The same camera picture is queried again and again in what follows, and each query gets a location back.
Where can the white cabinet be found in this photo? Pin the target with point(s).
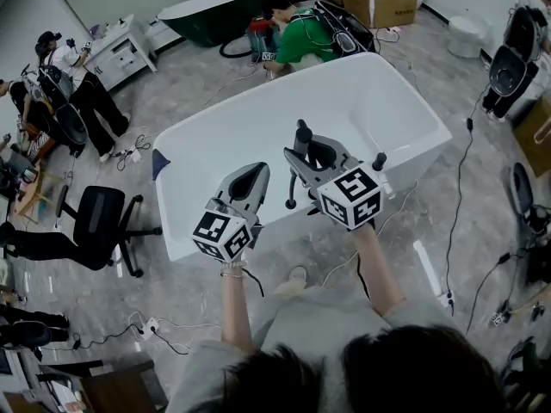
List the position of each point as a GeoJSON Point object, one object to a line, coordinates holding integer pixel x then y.
{"type": "Point", "coordinates": [120, 54]}

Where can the black cylindrical peg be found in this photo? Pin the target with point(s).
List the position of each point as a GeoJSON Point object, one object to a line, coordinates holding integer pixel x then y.
{"type": "Point", "coordinates": [379, 162]}

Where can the dark blue triangular piece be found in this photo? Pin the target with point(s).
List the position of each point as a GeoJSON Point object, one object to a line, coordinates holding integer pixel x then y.
{"type": "Point", "coordinates": [160, 164]}

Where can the red and green vacuum cleaner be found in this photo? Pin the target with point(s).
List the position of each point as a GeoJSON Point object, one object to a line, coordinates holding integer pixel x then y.
{"type": "Point", "coordinates": [258, 32]}

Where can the person's grey shirt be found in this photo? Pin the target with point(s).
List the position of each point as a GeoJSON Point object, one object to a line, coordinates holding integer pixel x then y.
{"type": "Point", "coordinates": [310, 329]}

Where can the white floor board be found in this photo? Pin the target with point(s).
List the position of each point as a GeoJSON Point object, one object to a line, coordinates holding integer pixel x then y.
{"type": "Point", "coordinates": [428, 267]}

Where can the black office chair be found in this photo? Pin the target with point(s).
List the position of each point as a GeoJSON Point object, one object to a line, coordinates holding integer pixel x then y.
{"type": "Point", "coordinates": [101, 222]}

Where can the person's right forearm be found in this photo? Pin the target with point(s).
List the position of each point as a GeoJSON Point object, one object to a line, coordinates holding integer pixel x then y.
{"type": "Point", "coordinates": [374, 273]}

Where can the brown wooden cabinet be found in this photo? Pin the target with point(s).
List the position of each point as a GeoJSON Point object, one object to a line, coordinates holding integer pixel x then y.
{"type": "Point", "coordinates": [116, 385]}

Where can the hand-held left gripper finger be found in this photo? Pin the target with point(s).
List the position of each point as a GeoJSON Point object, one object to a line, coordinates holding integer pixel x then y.
{"type": "Point", "coordinates": [261, 187]}
{"type": "Point", "coordinates": [232, 183]}

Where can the white power strip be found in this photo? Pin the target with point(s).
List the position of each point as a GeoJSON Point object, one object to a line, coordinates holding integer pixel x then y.
{"type": "Point", "coordinates": [447, 298]}
{"type": "Point", "coordinates": [135, 156]}
{"type": "Point", "coordinates": [150, 328]}

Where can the white bathtub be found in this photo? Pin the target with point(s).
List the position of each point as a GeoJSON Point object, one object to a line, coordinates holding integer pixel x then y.
{"type": "Point", "coordinates": [258, 114]}

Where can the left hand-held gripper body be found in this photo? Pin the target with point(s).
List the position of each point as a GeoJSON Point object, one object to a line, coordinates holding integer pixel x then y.
{"type": "Point", "coordinates": [224, 235]}

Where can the black power adapter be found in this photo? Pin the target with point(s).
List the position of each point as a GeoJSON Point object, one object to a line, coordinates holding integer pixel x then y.
{"type": "Point", "coordinates": [504, 257]}

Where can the large black grey backpack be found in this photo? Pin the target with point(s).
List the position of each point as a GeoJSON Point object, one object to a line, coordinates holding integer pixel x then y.
{"type": "Point", "coordinates": [508, 71]}

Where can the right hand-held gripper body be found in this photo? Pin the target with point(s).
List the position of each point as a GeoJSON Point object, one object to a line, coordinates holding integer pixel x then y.
{"type": "Point", "coordinates": [351, 196]}

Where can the person's white shoe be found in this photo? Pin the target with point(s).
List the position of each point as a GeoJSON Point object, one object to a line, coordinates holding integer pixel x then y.
{"type": "Point", "coordinates": [292, 282]}

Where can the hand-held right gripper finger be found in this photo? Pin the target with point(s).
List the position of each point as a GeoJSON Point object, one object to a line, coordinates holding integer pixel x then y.
{"type": "Point", "coordinates": [301, 171]}
{"type": "Point", "coordinates": [327, 153]}

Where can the large cardboard box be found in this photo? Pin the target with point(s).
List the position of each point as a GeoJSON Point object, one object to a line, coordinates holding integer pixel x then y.
{"type": "Point", "coordinates": [379, 2]}

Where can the white toilet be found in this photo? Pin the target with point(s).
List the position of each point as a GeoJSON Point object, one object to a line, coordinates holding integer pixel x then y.
{"type": "Point", "coordinates": [469, 37]}

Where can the dark green bathtub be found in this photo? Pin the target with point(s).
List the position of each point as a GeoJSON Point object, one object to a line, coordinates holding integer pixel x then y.
{"type": "Point", "coordinates": [206, 20]}

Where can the small black grey device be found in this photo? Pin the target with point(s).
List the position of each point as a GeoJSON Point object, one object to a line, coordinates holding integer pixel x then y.
{"type": "Point", "coordinates": [500, 316]}

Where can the small wooden table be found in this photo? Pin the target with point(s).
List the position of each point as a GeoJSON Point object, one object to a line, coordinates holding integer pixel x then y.
{"type": "Point", "coordinates": [28, 200]}

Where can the orange sofa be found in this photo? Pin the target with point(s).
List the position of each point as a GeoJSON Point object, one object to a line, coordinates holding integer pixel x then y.
{"type": "Point", "coordinates": [41, 144]}

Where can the person's left forearm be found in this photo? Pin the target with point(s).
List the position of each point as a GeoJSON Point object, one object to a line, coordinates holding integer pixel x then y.
{"type": "Point", "coordinates": [236, 312]}

